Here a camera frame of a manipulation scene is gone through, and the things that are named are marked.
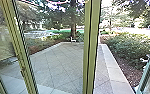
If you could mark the long green hedge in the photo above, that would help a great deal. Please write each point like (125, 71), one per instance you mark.
(47, 41)

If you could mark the white garden bench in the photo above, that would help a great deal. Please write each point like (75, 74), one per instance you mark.
(72, 39)

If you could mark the green shrub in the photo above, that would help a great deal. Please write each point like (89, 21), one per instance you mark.
(131, 46)

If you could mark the green framed glass panel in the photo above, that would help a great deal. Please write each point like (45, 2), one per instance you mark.
(1, 36)

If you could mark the thin trunk tree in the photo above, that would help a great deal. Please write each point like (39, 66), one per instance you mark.
(109, 20)

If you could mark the large tree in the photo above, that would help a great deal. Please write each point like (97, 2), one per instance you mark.
(73, 23)

